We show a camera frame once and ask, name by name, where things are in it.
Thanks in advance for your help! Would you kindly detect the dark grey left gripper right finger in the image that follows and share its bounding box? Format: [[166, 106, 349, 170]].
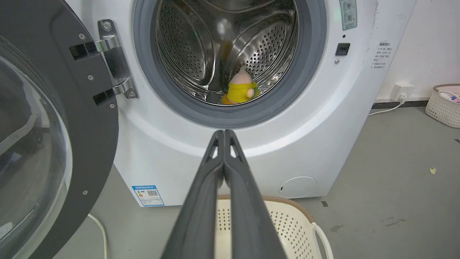
[[224, 129, 287, 259]]

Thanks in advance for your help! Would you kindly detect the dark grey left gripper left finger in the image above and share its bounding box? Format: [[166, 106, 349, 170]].
[[161, 130, 225, 259]]

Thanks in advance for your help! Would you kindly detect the cream perforated laundry basket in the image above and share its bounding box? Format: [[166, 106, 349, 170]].
[[215, 195, 335, 259]]

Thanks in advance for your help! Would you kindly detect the white front-load washing machine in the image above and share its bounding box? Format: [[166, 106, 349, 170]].
[[65, 0, 418, 208]]

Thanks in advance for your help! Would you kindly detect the yellow plush doll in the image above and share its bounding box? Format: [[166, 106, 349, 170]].
[[220, 68, 260, 105]]

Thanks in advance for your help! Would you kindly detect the dark grey washing machine door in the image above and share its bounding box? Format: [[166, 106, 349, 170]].
[[0, 0, 119, 259]]

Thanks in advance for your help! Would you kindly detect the white woven laundry basket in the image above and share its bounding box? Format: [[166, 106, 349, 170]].
[[425, 84, 460, 129]]

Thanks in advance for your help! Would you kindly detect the blue energy label sticker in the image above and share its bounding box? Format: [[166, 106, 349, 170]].
[[132, 185, 165, 207]]

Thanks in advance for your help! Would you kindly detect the chrome door hinge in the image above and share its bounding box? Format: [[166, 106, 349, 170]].
[[96, 19, 139, 99]]

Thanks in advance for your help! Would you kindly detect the white hose cable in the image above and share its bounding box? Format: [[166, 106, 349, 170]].
[[87, 214, 108, 259]]

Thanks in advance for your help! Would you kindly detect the white power cable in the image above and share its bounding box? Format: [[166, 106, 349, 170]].
[[368, 98, 406, 116]]

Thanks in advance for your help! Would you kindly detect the white wall power socket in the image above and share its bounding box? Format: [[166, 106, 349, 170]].
[[390, 83, 416, 101]]

